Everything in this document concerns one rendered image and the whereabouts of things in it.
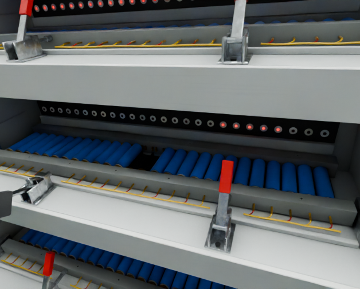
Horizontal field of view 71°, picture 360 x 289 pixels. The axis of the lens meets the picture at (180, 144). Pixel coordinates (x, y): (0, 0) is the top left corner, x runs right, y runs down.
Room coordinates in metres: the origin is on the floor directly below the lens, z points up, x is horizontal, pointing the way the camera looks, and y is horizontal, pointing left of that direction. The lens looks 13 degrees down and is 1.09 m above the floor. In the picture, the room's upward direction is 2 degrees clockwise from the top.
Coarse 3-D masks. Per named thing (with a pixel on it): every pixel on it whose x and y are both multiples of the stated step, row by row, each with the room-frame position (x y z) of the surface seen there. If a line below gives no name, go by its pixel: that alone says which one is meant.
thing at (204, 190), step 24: (24, 168) 0.40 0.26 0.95; (48, 168) 0.38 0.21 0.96; (72, 168) 0.36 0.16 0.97; (96, 168) 0.36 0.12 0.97; (120, 168) 0.35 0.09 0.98; (120, 192) 0.32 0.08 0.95; (168, 192) 0.32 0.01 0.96; (192, 192) 0.31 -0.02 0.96; (216, 192) 0.30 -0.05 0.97; (240, 192) 0.29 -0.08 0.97; (264, 192) 0.29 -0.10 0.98; (288, 192) 0.28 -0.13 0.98; (312, 216) 0.27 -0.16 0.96; (336, 216) 0.26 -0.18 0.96
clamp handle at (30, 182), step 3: (27, 180) 0.33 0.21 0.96; (30, 180) 0.33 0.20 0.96; (30, 183) 0.33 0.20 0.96; (33, 183) 0.33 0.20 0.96; (27, 186) 0.33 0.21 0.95; (30, 186) 0.33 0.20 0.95; (33, 186) 0.33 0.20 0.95; (18, 189) 0.32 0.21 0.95; (21, 189) 0.32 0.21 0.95; (24, 189) 0.32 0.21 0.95; (27, 189) 0.32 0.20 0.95; (15, 192) 0.31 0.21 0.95; (18, 192) 0.31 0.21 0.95; (21, 192) 0.31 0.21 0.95; (24, 192) 0.31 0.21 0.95; (15, 195) 0.30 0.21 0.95
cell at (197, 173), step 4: (204, 152) 0.39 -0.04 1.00; (200, 156) 0.38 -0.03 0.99; (204, 156) 0.38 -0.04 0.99; (208, 156) 0.38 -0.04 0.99; (200, 160) 0.37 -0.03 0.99; (204, 160) 0.37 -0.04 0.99; (208, 160) 0.37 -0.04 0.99; (196, 164) 0.36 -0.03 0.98; (200, 164) 0.36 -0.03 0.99; (204, 164) 0.36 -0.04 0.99; (208, 164) 0.37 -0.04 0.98; (196, 168) 0.35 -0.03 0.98; (200, 168) 0.35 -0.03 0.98; (204, 168) 0.35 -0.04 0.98; (192, 172) 0.34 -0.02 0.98; (196, 172) 0.34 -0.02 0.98; (200, 172) 0.34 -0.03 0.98; (204, 172) 0.35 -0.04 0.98; (192, 176) 0.33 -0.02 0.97; (196, 176) 0.33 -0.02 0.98; (200, 176) 0.33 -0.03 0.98
